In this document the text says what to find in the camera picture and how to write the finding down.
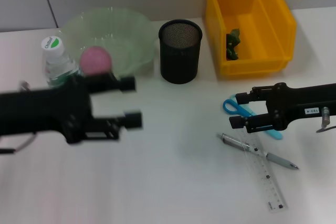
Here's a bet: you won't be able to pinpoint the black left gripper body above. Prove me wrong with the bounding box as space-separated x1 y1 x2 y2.
0 76 95 145

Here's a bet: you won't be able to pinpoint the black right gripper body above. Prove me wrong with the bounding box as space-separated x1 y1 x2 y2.
266 82 336 131

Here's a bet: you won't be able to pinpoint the pink peach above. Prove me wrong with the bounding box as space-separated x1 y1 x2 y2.
79 46 113 77

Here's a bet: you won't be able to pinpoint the green plastic wrapper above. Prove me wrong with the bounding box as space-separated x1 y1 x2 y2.
226 28 242 61

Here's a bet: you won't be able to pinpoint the clear green-label water bottle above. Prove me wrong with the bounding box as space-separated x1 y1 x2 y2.
40 36 85 90

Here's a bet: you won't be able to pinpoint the blue scissors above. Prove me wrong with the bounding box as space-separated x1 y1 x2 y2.
223 94 284 140

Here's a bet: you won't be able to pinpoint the translucent green fruit bowl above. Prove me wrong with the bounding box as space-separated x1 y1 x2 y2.
59 7 158 78

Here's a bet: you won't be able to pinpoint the grey pen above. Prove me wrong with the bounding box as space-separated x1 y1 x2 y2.
217 132 300 170

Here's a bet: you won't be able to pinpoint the black mesh pen holder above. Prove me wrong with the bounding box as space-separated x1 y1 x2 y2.
158 18 203 84

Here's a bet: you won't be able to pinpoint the transparent plastic ruler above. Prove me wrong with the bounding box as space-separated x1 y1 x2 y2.
240 132 288 212

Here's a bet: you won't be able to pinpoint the yellow plastic bin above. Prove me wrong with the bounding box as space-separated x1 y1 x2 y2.
204 0 297 78

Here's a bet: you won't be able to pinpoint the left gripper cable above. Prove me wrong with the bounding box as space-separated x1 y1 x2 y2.
0 81 37 154

